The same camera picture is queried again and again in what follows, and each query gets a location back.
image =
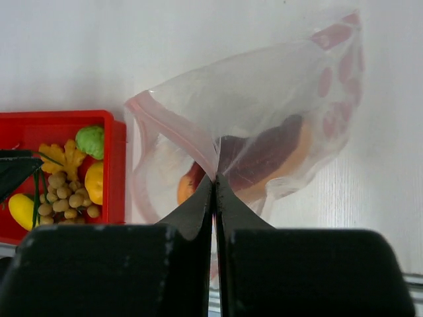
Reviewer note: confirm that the yellow mango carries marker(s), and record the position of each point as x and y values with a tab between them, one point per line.
21	208

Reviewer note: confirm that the yellow ginger root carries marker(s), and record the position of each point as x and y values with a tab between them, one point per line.
65	159

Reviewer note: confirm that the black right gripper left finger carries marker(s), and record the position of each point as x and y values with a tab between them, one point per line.
115	270

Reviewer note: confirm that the green scallion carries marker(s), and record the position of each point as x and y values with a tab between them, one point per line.
39	177

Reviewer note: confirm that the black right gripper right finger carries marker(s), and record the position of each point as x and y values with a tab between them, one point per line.
265	271

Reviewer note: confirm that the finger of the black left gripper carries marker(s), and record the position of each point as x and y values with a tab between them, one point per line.
16	167

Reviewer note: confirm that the clear zip top bag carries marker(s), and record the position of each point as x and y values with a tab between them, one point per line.
175	128

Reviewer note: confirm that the red plastic tray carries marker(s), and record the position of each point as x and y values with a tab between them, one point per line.
28	130

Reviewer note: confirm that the brown longan bunch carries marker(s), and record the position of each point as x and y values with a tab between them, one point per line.
65	202

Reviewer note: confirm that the green round vegetable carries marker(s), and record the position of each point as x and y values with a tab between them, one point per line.
90	140

